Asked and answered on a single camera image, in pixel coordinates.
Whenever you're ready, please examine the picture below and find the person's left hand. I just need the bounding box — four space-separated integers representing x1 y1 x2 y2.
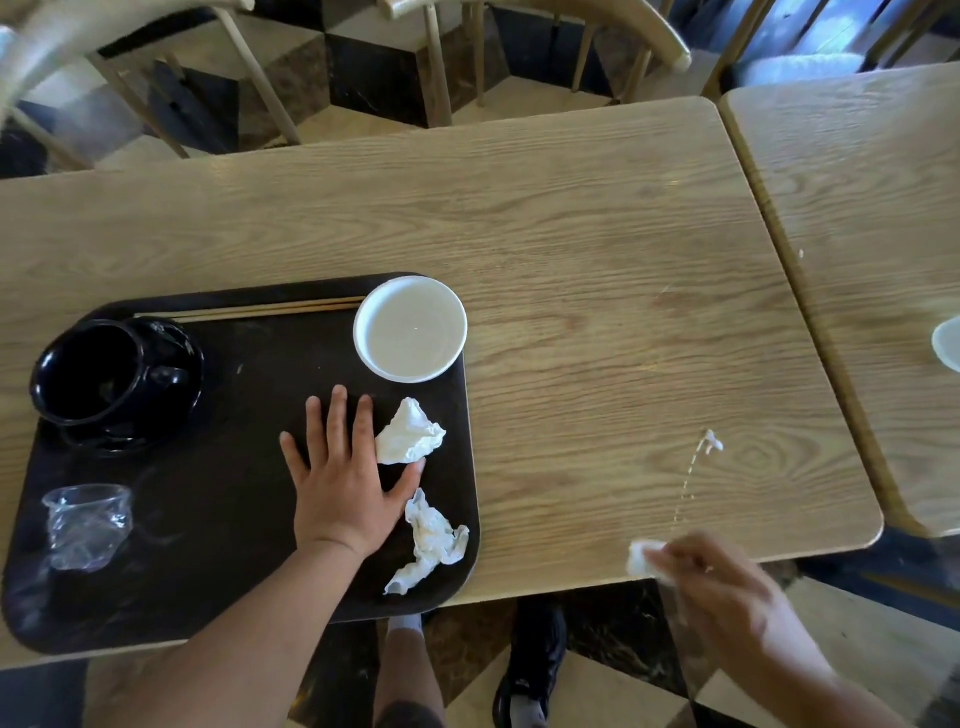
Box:
279 384 427 561

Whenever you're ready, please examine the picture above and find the person's right hand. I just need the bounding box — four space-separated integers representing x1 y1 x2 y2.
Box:
643 530 798 670

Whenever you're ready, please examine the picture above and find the small white tissue wad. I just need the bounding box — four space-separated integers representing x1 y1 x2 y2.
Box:
626 539 676 583

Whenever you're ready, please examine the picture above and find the person's right forearm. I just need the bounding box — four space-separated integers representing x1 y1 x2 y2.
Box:
750 603 915 728

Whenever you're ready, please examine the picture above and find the person's left forearm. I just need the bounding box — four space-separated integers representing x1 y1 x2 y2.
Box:
82 538 370 728

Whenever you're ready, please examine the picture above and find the long crumpled white tissue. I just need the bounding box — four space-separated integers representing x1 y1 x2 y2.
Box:
383 487 472 598

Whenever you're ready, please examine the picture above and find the dark brown plastic tray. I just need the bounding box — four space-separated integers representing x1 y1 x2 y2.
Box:
0 272 482 657

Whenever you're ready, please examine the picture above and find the white round bowl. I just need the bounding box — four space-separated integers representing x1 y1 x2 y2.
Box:
353 275 470 385

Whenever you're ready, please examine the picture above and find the black glossy saucer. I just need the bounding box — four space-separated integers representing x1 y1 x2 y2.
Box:
58 318 206 456

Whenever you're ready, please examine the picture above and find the wooden chopstick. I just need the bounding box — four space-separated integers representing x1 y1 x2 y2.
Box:
132 296 368 318
168 301 368 324

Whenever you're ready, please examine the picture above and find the black shoe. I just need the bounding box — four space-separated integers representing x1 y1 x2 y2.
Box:
490 595 569 728

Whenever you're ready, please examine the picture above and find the person's left leg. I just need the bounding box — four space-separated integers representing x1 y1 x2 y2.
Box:
372 628 449 728

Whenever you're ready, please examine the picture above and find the black glossy cup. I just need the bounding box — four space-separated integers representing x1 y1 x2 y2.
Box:
30 318 190 429

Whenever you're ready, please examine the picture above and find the crushed clear plastic cup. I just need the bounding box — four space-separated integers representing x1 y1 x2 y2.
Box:
40 483 135 576

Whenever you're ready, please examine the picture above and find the pale round dish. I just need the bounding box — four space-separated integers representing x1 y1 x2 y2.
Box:
930 315 960 375

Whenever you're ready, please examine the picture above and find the light wooden chair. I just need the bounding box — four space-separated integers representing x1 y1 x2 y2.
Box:
377 0 693 129
0 0 303 175

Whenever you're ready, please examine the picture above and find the wooden chair with blue cushion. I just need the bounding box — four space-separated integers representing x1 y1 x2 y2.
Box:
699 0 960 100

